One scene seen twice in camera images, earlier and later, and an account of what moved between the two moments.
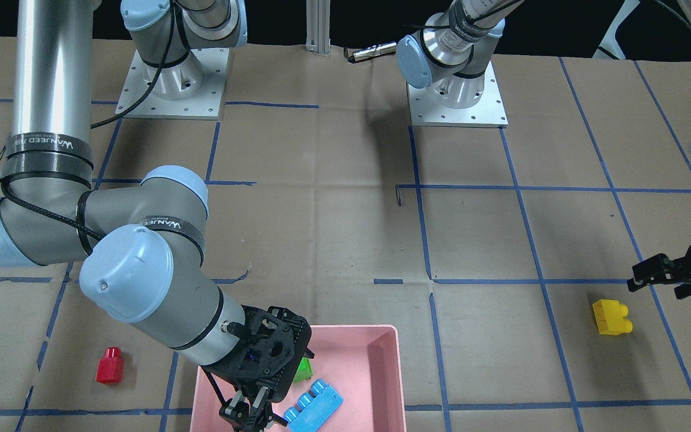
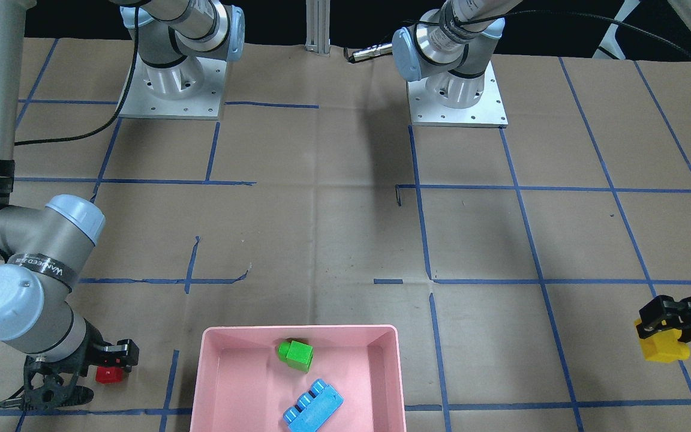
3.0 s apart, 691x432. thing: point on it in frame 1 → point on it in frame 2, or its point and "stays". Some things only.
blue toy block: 315,408 stays
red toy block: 110,369 stays
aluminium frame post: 318,25 stays
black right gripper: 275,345 → 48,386
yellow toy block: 610,317 → 664,347
